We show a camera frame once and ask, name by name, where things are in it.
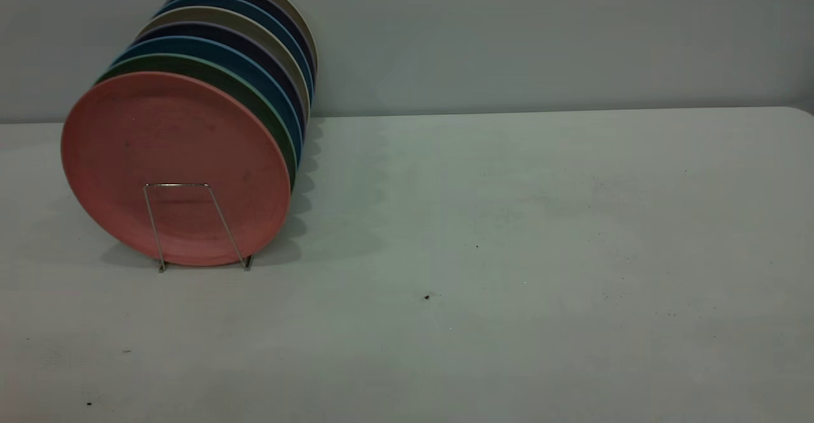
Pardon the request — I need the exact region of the pink plate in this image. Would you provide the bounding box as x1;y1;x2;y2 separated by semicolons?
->
60;71;293;268

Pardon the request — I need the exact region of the green plate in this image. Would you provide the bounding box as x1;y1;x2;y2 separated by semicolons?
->
93;53;298;192

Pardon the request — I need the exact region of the blue plate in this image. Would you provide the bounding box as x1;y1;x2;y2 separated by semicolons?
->
152;0;315;103
111;35;304;164

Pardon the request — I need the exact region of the metal wire plate rack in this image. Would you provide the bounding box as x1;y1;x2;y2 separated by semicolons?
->
142;183;254;273

